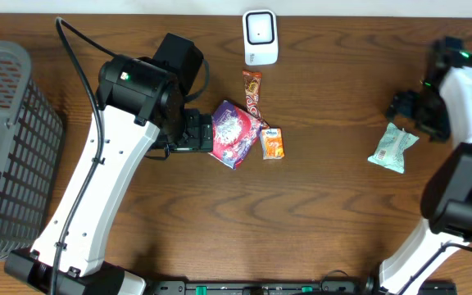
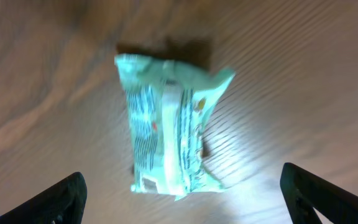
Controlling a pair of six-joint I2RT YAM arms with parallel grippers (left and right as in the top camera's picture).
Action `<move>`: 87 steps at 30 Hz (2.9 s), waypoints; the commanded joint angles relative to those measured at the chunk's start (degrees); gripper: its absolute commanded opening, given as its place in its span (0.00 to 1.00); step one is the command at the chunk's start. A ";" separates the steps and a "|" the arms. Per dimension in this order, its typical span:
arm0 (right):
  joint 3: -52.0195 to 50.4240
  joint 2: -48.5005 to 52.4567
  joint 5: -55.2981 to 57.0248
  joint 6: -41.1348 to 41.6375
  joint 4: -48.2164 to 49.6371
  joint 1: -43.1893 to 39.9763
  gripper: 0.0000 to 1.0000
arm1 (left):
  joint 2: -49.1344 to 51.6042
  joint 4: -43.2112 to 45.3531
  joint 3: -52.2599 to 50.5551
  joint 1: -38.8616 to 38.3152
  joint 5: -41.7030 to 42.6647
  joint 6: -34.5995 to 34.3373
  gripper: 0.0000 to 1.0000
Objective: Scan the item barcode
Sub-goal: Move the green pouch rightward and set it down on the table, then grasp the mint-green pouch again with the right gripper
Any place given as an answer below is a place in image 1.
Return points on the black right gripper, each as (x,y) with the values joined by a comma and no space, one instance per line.
(439,131)

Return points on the small orange juice carton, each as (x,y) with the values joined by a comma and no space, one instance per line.
(272,143)

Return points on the white barcode scanner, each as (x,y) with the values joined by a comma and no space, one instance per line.
(260,36)

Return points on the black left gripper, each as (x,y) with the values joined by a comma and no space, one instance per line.
(200,132)

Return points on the red purple snack bag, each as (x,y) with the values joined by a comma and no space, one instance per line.
(234,132)

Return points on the grey plastic mesh basket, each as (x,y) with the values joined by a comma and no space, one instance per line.
(31,143)

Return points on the mint green snack packet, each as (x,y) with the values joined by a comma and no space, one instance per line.
(389,152)

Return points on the red chocolate bar wrapper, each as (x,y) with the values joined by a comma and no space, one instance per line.
(252,88)

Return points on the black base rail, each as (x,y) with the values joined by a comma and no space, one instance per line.
(337,286)

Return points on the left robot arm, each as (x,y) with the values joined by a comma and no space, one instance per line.
(142,107)

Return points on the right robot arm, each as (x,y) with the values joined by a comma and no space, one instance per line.
(445,226)

